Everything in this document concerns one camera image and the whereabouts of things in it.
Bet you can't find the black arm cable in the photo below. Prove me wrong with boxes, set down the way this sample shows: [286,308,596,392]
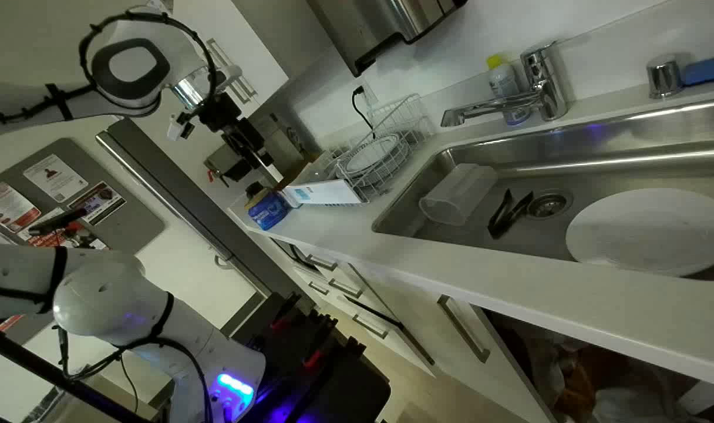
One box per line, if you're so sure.
[0,10,220,130]

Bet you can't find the chrome sink faucet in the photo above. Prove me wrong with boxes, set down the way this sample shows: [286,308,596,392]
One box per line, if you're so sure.
[440,43,575,130]

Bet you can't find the white drawer fronts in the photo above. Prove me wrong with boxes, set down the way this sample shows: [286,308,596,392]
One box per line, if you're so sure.
[267,232,437,372]

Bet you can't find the white wall cabinet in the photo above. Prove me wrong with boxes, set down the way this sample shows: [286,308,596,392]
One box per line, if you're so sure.
[172,0,291,121]

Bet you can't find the white cupboard door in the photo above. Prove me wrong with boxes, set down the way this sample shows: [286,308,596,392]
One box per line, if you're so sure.
[345,261,560,423]

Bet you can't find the long metal cabinet handle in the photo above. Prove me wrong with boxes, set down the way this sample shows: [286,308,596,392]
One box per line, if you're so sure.
[207,39,258,107]

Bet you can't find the blue sponge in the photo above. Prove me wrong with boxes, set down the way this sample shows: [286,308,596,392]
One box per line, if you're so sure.
[678,50,714,90]

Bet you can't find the black tongs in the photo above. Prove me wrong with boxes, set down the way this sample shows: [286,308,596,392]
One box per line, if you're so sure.
[487,189,538,242]

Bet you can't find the black and red cart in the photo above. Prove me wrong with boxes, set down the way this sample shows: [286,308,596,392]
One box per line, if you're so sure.
[238,292,392,423]

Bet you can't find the grey notice board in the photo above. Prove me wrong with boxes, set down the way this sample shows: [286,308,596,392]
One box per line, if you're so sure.
[0,138,170,254]

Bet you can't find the metal cupboard door handle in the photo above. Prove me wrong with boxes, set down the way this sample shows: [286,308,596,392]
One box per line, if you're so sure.
[437,294,493,364]

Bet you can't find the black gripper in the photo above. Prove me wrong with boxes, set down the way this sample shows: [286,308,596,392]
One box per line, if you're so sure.
[193,93,267,183]

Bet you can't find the stainless steel sink basin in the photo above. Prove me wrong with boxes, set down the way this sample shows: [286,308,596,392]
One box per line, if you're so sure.
[369,97,714,282]

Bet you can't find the large white plate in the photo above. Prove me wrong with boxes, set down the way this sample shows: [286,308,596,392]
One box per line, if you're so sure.
[564,185,714,281]

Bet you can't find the white plate in rack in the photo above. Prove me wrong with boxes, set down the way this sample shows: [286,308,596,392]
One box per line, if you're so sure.
[344,130,413,189]

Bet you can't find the clear plastic container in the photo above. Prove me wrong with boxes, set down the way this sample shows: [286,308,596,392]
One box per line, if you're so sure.
[415,162,501,231]

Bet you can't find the black wall power cable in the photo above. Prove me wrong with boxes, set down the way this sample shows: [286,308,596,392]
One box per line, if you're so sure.
[351,82,381,141]

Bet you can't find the black stand pole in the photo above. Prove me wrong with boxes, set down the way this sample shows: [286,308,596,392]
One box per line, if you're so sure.
[0,322,151,423]

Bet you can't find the yellow capped soap bottle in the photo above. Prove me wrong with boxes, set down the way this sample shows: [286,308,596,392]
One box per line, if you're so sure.
[483,52,526,102]

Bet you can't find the steel paper towel dispenser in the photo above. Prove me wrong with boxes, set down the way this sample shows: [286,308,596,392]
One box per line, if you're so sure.
[306,0,470,77]

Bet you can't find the plastic bags in cupboard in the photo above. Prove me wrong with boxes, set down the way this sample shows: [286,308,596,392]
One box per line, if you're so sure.
[520,335,692,423]

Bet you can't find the wire dish rack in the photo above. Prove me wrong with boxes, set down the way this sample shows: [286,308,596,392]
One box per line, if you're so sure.
[333,93,440,203]

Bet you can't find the metal sink drain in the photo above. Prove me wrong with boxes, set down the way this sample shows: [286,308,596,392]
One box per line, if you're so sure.
[526,191,573,222]

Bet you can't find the white and blue box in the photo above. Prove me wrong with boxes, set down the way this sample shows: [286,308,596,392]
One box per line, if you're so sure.
[279,176,366,212]

